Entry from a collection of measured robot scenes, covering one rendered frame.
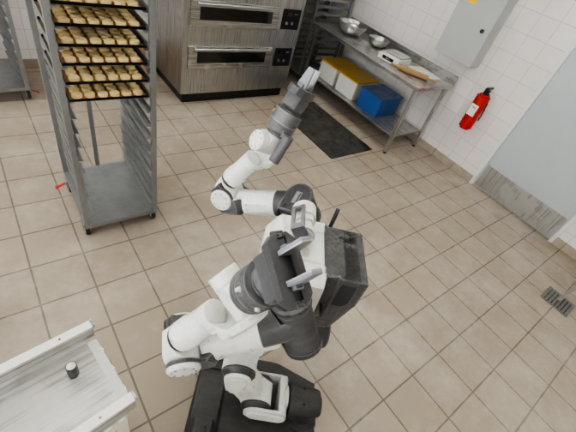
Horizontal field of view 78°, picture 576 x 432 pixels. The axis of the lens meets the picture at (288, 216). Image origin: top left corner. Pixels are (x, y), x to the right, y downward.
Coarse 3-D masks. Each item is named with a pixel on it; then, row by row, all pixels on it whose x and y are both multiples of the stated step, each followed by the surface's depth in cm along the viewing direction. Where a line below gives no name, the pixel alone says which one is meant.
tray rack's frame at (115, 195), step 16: (32, 16) 197; (32, 32) 202; (48, 80) 222; (48, 96) 228; (96, 144) 270; (64, 160) 262; (96, 160) 279; (96, 176) 273; (112, 176) 278; (128, 176) 282; (96, 192) 261; (112, 192) 265; (128, 192) 269; (80, 208) 247; (96, 208) 250; (112, 208) 254; (128, 208) 257; (144, 208) 261; (96, 224) 241
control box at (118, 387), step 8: (88, 344) 119; (96, 344) 119; (96, 352) 117; (104, 352) 118; (104, 360) 116; (104, 368) 115; (112, 368) 115; (112, 376) 114; (112, 384) 112; (120, 384) 112; (120, 392) 111
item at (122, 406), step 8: (120, 400) 104; (128, 400) 104; (112, 408) 102; (120, 408) 103; (128, 408) 106; (96, 416) 100; (104, 416) 100; (112, 416) 101; (120, 416) 105; (88, 424) 98; (96, 424) 98; (104, 424) 101
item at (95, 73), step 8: (64, 72) 183; (72, 72) 181; (80, 72) 183; (88, 72) 185; (96, 72) 187; (104, 72) 193; (112, 72) 191; (120, 72) 194; (128, 72) 199; (136, 72) 198; (72, 80) 177; (80, 80) 181; (88, 80) 181; (96, 80) 185; (104, 80) 186; (112, 80) 188; (120, 80) 191
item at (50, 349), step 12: (84, 324) 117; (60, 336) 113; (72, 336) 114; (84, 336) 118; (36, 348) 108; (48, 348) 109; (60, 348) 113; (12, 360) 105; (24, 360) 105; (36, 360) 109; (0, 372) 102; (12, 372) 105; (24, 372) 108; (0, 384) 104
